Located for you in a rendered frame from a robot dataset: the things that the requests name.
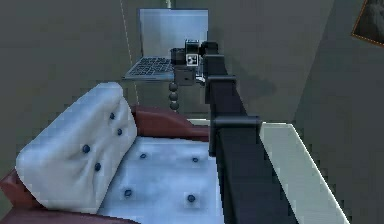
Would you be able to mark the red armchair with white cushions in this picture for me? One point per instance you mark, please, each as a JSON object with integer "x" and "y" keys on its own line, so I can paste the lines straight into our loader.
{"x": 100, "y": 160}

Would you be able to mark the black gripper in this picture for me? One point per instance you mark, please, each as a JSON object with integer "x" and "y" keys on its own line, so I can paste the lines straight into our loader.
{"x": 184, "y": 75}

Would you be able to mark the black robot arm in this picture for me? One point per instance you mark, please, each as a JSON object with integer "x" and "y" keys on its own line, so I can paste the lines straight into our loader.
{"x": 246, "y": 166}

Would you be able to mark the black laptop with large keyboard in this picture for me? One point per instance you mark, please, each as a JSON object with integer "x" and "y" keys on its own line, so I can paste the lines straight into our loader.
{"x": 156, "y": 40}

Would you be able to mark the white table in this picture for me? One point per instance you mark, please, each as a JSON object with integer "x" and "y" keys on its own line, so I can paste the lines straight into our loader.
{"x": 300, "y": 173}

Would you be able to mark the dark framed wall picture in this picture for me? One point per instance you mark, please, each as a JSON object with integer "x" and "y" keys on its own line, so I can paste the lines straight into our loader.
{"x": 371, "y": 20}

